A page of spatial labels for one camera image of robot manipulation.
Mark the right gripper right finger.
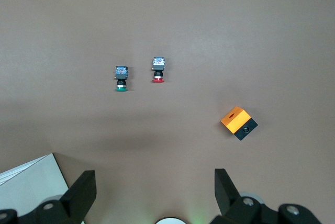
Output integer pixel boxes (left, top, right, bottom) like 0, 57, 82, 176
210, 168, 280, 224

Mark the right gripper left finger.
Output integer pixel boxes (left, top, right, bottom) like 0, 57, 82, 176
19, 170, 96, 224

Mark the white drawer cabinet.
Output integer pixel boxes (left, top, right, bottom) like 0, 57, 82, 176
0, 152, 86, 224

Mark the brown table cover sheet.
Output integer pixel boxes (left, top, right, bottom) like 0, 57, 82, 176
0, 0, 335, 224

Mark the orange black button enclosure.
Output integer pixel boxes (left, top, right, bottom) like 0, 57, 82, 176
220, 106, 259, 142

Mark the green push button switch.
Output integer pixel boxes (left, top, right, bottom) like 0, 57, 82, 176
114, 65, 129, 92

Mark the red push button switch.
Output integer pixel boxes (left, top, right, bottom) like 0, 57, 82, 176
151, 56, 167, 84

